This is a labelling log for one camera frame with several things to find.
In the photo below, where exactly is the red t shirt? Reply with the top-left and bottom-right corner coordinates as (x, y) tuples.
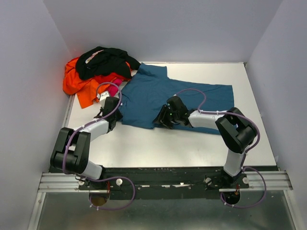
(94, 72), (126, 84)

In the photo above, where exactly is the orange t shirt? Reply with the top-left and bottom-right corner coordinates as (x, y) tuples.
(63, 57), (130, 109)

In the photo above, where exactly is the magenta pink t shirt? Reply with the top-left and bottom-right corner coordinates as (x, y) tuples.
(107, 78), (123, 97)

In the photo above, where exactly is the teal blue t shirt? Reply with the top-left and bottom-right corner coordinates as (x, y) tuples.
(119, 63), (235, 129)

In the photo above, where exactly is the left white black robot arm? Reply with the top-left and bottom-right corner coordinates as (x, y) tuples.
(50, 97), (122, 189)

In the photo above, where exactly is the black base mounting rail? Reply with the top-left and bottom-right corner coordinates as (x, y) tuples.
(49, 165), (280, 201)

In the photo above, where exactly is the black t shirt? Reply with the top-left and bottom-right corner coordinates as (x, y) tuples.
(75, 46), (141, 80)

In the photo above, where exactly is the aluminium frame rail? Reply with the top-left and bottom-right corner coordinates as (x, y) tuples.
(38, 171), (293, 193)

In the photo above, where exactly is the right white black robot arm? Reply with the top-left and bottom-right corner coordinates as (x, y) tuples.
(153, 95), (260, 188)

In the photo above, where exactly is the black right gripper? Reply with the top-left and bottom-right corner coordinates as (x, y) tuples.
(152, 104), (179, 129)

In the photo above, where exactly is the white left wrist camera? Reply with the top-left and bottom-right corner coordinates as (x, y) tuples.
(96, 91), (110, 106)

